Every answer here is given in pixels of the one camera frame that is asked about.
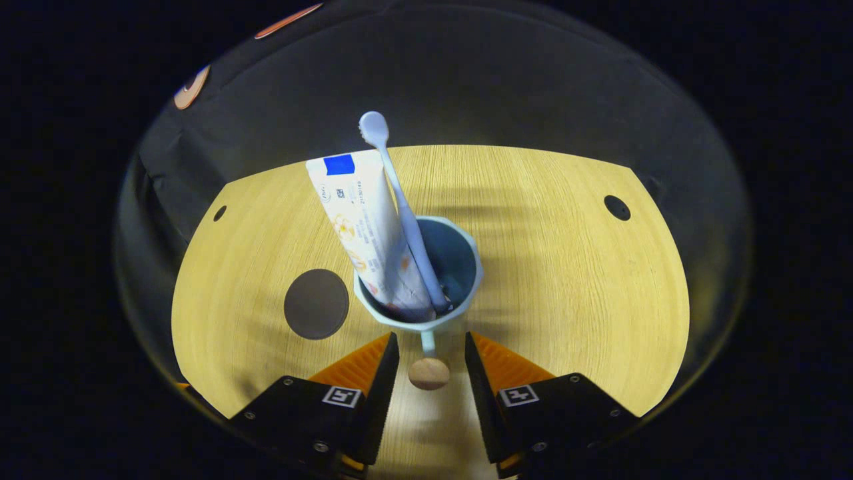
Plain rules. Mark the wooden desktop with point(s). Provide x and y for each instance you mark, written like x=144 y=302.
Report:
x=566 y=280

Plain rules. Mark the dark brown round coaster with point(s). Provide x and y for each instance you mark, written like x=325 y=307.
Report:
x=316 y=304

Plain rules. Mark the white toothpaste tube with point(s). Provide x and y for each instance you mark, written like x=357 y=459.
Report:
x=363 y=226

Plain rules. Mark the white toothbrush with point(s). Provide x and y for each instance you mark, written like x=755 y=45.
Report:
x=400 y=200

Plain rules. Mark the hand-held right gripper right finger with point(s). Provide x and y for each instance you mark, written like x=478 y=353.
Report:
x=483 y=400

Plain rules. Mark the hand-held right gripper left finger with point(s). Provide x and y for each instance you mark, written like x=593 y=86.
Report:
x=380 y=400

